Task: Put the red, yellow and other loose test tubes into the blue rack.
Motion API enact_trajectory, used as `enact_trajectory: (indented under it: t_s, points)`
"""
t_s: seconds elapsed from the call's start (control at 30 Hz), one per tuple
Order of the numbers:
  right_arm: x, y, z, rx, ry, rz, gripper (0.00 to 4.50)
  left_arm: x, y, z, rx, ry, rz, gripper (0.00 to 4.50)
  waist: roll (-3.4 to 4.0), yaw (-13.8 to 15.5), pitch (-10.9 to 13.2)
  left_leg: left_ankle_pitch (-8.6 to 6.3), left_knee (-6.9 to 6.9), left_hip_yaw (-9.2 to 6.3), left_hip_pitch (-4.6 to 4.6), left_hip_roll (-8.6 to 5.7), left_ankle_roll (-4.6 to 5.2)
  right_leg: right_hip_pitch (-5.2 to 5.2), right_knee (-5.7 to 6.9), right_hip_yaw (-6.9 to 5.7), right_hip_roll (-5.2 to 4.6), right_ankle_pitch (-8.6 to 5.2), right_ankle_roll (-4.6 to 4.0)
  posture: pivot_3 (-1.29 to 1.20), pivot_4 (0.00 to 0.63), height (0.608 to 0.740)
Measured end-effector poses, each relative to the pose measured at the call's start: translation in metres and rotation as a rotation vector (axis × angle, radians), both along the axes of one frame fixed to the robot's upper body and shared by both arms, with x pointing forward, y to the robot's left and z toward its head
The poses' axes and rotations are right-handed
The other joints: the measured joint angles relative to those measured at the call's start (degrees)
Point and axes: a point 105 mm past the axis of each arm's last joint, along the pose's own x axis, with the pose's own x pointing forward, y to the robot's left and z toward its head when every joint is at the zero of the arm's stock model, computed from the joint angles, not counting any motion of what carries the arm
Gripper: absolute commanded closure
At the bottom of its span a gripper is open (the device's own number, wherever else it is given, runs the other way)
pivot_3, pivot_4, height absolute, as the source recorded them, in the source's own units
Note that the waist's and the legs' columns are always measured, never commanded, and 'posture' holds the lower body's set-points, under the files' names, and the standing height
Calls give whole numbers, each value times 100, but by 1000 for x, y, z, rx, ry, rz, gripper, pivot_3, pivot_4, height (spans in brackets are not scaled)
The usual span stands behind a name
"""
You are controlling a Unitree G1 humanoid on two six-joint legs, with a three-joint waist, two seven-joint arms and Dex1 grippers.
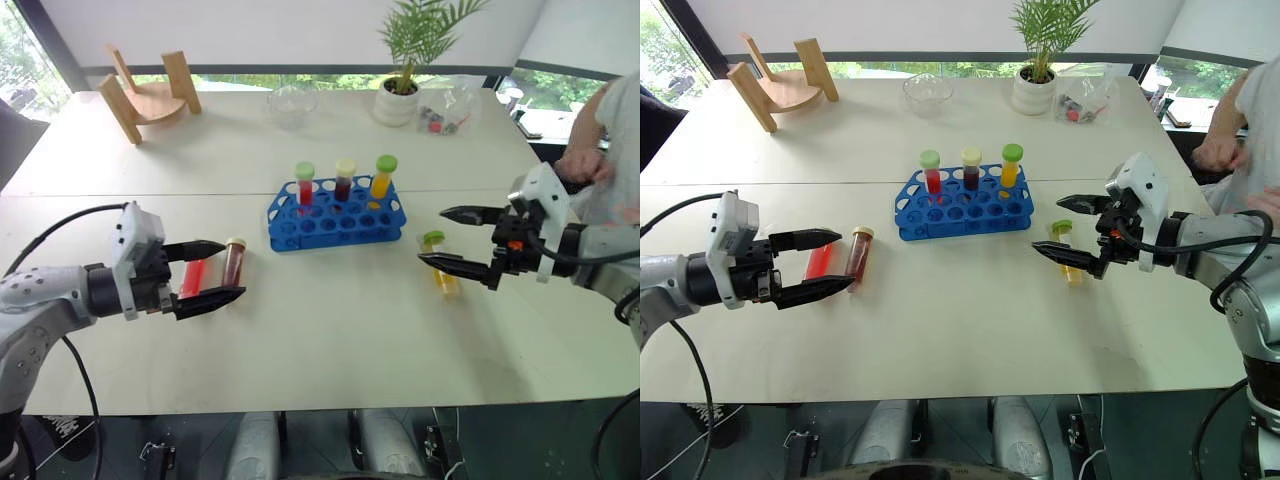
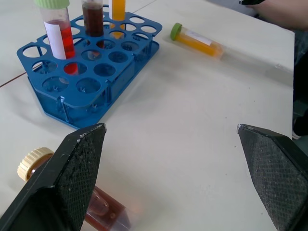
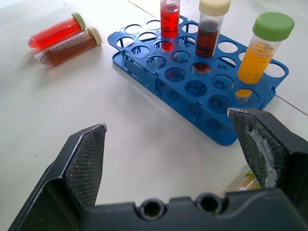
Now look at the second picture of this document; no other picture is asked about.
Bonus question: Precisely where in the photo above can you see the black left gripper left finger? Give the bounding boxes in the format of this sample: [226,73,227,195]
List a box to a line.
[0,123,107,231]

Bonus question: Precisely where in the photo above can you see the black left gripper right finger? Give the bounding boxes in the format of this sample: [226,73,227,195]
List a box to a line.
[236,124,308,231]

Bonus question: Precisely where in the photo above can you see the brown liquid tube cream cap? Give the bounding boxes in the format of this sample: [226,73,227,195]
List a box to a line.
[17,147,133,230]

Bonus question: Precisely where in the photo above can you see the blue tube rack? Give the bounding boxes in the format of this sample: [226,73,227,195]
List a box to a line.
[16,13,164,130]

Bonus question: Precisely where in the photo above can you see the red liquid tube green cap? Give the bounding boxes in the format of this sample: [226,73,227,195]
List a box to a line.
[33,0,79,75]

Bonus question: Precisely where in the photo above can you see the orange liquid tube green cap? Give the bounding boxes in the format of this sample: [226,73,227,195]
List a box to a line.
[169,22,268,69]

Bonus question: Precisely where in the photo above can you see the dark brown liquid tube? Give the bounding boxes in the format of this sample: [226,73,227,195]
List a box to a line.
[81,0,105,49]

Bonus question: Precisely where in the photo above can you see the person's bare hand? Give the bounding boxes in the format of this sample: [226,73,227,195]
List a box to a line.
[250,0,308,31]

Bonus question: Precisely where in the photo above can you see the black and white shoe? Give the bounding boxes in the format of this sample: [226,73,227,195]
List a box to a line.
[292,120,303,140]

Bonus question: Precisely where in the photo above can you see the person's dark trousers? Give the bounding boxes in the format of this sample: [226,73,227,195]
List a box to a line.
[293,30,308,135]

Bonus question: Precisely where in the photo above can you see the black object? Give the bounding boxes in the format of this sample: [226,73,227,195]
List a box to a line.
[239,0,265,6]

